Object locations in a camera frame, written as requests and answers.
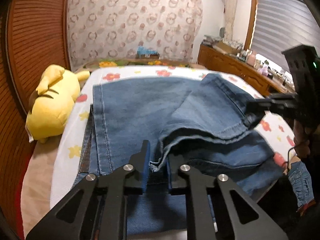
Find blue denim pants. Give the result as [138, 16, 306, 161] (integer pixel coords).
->
[77, 74, 283, 235]

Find person's right hand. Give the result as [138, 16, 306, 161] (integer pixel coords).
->
[293, 120, 312, 159]

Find pink container on sideboard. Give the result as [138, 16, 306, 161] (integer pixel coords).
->
[246, 51, 256, 67]

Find white strawberry print sheet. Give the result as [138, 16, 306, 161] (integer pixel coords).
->
[49, 66, 296, 207]

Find cardboard box on sideboard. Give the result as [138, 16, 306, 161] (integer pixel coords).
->
[213, 41, 240, 55]

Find brown wooden sideboard cabinet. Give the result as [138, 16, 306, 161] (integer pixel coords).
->
[197, 45, 293, 96]

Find floral beige blanket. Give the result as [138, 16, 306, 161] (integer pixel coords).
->
[21, 63, 205, 235]

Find grey striped window blind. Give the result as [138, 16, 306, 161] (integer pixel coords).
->
[251, 0, 319, 72]

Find yellow plush toy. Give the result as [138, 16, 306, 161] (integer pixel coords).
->
[25, 64, 90, 142]

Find beige tied side curtain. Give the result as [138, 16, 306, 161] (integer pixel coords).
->
[225, 0, 237, 40]

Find blue item on box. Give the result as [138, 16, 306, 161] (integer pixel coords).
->
[136, 46, 160, 59]

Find circle patterned sheer curtain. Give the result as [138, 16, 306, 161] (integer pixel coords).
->
[67, 0, 203, 70]

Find brown louvered wardrobe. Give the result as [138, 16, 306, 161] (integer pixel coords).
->
[1, 0, 70, 239]

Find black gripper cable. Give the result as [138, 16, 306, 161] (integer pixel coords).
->
[284, 146, 299, 177]

